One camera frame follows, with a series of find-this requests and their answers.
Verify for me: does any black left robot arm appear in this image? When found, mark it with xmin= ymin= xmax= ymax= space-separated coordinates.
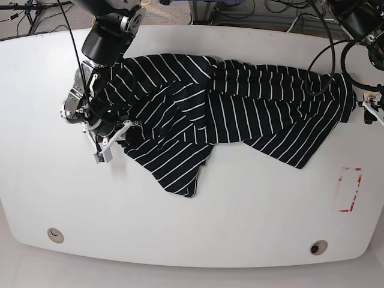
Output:
xmin=319 ymin=1 xmax=383 ymax=124

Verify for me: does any table grommet hole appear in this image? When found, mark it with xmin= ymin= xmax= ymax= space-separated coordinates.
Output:
xmin=310 ymin=240 xmax=328 ymax=256
xmin=47 ymin=228 xmax=64 ymax=244

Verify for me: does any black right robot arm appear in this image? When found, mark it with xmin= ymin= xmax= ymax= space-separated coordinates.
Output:
xmin=61 ymin=1 xmax=146 ymax=163

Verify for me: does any left table grommet hole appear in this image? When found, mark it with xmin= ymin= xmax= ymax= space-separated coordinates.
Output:
xmin=47 ymin=228 xmax=64 ymax=244

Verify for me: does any right table grommet hole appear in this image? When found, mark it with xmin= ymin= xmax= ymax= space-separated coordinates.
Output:
xmin=310 ymin=240 xmax=328 ymax=256

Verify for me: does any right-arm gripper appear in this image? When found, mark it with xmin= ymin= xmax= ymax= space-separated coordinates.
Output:
xmin=82 ymin=119 xmax=141 ymax=163

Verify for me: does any navy white striped T-shirt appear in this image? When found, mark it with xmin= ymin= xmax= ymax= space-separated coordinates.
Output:
xmin=100 ymin=54 xmax=356 ymax=198

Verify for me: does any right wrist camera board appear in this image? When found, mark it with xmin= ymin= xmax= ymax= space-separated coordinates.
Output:
xmin=94 ymin=152 xmax=105 ymax=164

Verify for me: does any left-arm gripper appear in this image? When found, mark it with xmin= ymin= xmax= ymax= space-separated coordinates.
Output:
xmin=356 ymin=92 xmax=383 ymax=125

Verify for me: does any red tape rectangle marking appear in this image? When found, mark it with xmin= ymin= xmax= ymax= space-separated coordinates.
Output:
xmin=334 ymin=167 xmax=363 ymax=212

